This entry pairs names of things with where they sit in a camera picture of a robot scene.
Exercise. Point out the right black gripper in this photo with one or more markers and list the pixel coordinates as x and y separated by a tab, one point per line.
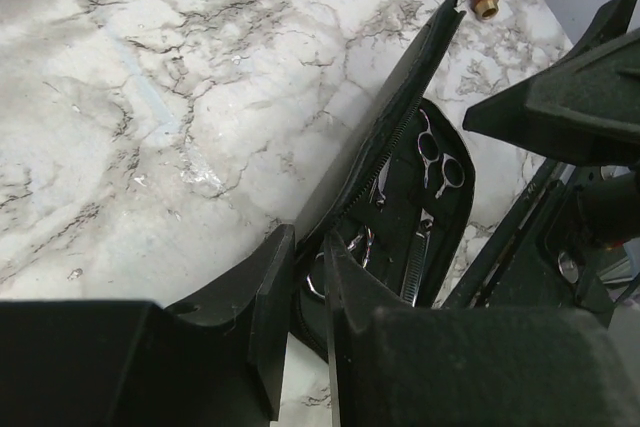
582	111

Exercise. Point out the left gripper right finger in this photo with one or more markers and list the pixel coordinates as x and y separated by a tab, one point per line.
395	365

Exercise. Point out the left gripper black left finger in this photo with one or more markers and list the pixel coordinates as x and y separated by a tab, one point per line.
215	358

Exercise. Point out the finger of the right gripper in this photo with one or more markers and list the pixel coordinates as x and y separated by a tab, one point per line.
607	41

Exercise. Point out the silver hair scissors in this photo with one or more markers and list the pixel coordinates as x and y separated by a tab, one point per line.
451	171

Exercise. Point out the black fabric tool case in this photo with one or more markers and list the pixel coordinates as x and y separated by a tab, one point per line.
378	208

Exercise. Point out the silver thinning scissors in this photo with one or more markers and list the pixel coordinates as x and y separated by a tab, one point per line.
416	261

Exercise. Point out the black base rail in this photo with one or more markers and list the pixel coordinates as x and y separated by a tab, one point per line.
537	256

